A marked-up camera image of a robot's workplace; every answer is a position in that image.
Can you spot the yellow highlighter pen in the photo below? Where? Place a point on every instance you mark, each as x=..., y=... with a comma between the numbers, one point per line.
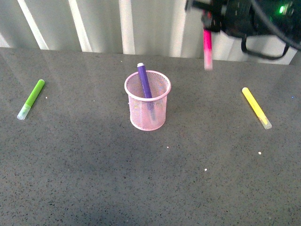
x=256, y=108

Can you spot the pink mesh pen cup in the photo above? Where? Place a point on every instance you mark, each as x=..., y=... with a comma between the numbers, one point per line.
x=148, y=113

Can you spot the pink highlighter pen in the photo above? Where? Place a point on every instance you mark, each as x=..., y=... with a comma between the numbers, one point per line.
x=207, y=46

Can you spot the purple highlighter pen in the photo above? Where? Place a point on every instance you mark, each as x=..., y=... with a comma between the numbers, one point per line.
x=146, y=88

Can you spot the white pleated curtain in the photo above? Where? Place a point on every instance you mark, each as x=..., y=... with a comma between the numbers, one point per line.
x=141, y=27

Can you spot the green highlighter pen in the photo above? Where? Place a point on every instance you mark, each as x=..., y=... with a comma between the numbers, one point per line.
x=31, y=99

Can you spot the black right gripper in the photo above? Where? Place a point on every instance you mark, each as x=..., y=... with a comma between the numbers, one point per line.
x=238, y=18

